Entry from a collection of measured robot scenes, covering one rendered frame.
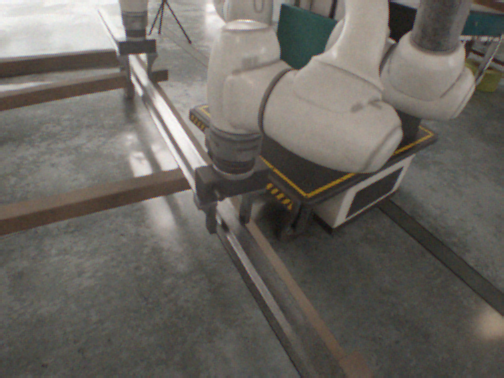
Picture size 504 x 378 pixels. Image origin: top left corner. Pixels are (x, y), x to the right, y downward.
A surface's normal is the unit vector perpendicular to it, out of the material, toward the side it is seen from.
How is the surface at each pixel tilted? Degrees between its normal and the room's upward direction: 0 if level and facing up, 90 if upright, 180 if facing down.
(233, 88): 84
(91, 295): 0
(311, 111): 58
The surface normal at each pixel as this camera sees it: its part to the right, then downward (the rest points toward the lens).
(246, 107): -0.58, 0.44
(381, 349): 0.11, -0.76
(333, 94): -0.36, -0.06
